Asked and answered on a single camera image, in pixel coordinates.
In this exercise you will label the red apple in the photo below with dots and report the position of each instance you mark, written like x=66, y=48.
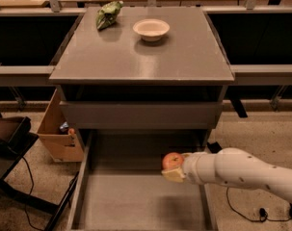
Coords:
x=172, y=160

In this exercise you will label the small items in box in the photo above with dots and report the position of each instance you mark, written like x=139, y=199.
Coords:
x=65, y=129

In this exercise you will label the white bowl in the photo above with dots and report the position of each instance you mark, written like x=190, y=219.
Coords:
x=151, y=30

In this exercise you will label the open grey middle drawer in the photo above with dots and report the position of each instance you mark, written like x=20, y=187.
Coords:
x=120, y=186

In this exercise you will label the cardboard box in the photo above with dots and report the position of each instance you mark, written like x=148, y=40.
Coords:
x=61, y=145

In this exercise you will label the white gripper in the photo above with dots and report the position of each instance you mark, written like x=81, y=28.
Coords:
x=193, y=166

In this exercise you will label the black flat floor plate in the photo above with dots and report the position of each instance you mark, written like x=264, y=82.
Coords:
x=214, y=147

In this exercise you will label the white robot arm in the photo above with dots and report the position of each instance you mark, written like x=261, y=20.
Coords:
x=230, y=167

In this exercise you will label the closed grey top drawer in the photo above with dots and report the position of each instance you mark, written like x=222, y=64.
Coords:
x=142, y=115

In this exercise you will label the black side table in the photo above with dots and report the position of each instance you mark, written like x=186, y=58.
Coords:
x=50, y=181

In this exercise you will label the green chip bag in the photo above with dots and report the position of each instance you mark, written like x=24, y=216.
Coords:
x=108, y=14

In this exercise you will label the grey drawer cabinet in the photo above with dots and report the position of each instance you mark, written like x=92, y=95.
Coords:
x=116, y=65

